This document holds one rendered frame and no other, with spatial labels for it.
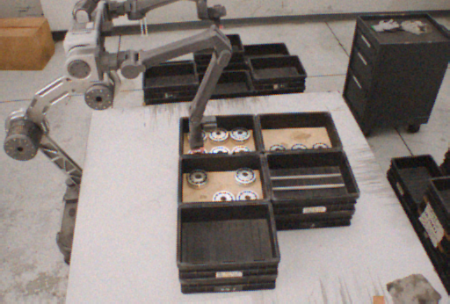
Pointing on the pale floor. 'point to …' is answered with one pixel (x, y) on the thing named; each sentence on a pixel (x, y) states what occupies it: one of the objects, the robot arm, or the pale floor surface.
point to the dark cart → (395, 72)
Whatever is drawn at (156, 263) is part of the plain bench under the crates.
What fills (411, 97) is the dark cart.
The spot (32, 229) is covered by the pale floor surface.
